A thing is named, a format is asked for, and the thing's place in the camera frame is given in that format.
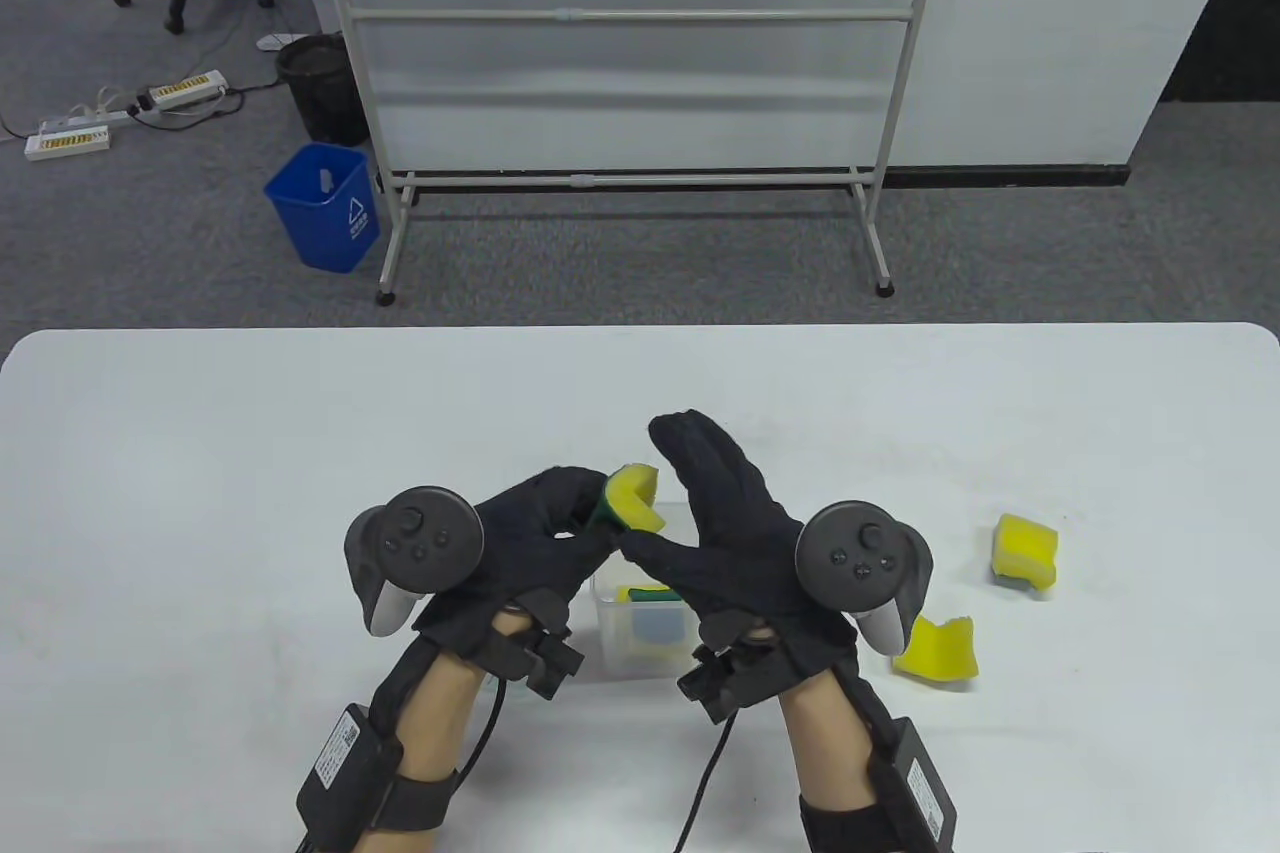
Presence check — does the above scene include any person's left hand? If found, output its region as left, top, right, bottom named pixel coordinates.
left=412, top=465, right=626, bottom=664

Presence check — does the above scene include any person's right hand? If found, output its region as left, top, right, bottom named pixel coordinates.
left=620, top=410, right=861, bottom=694

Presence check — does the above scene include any clear plastic airtight container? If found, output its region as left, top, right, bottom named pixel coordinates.
left=590, top=498, right=701, bottom=679

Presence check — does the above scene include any person's left forearm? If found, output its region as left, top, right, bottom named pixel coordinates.
left=350, top=638, right=501, bottom=853

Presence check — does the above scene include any person's right forearm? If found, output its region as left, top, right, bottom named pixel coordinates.
left=780, top=668, right=891, bottom=853

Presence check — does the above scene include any dark grey tracking controller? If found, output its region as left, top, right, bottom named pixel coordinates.
left=343, top=486, right=486, bottom=637
left=795, top=503, right=936, bottom=656

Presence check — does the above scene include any black wrist sensor box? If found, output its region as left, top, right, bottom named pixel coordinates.
left=870, top=718, right=959, bottom=853
left=295, top=705, right=401, bottom=849

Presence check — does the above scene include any blue plastic bin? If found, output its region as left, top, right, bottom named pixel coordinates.
left=263, top=143, right=381, bottom=274

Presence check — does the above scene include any black mesh trash bin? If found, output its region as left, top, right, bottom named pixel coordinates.
left=276, top=33, right=371, bottom=147

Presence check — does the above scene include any white power strip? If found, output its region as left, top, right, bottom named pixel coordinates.
left=133, top=70, right=229, bottom=112
left=25, top=123, right=113, bottom=162

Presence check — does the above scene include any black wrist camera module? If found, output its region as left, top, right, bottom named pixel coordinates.
left=678, top=643, right=786, bottom=724
left=490, top=613, right=586, bottom=699

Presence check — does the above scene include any black glove cable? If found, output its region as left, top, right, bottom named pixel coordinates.
left=675, top=718, right=736, bottom=853
left=455, top=678, right=506, bottom=779

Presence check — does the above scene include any black wrist strap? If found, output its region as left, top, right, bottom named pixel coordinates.
left=800, top=793, right=886, bottom=853
left=365, top=771, right=456, bottom=832

